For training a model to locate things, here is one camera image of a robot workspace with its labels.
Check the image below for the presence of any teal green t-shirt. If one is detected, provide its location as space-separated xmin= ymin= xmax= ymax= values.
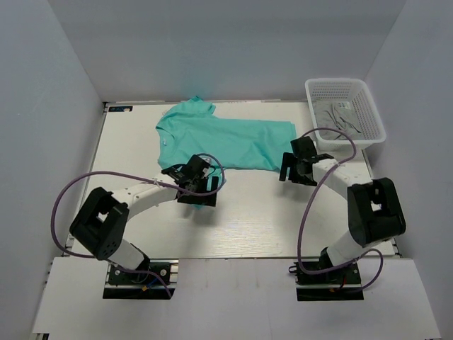
xmin=156 ymin=96 xmax=297 ymax=172

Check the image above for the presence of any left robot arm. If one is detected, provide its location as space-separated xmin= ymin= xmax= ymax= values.
xmin=69 ymin=162 xmax=224 ymax=283

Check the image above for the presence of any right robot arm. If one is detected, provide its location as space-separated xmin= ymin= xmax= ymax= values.
xmin=279 ymin=152 xmax=406 ymax=283

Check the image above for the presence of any grey t-shirt in basket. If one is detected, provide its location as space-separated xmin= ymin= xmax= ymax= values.
xmin=313 ymin=101 xmax=363 ymax=140

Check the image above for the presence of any white plastic laundry basket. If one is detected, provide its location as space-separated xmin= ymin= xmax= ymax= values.
xmin=305 ymin=78 xmax=386 ymax=151

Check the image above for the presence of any dark label sticker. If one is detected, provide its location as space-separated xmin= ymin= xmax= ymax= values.
xmin=108 ymin=106 xmax=133 ymax=113

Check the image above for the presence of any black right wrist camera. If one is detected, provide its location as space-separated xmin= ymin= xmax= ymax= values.
xmin=290 ymin=136 xmax=317 ymax=160

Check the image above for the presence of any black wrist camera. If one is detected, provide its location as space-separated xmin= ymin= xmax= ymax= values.
xmin=290 ymin=136 xmax=317 ymax=160
xmin=183 ymin=154 xmax=211 ymax=180

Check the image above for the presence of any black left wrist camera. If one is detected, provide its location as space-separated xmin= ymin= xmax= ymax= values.
xmin=183 ymin=154 xmax=211 ymax=180

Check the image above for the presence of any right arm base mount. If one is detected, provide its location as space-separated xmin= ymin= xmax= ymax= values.
xmin=288 ymin=262 xmax=364 ymax=302

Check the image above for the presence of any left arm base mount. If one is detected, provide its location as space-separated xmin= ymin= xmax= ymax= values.
xmin=103 ymin=259 xmax=178 ymax=300

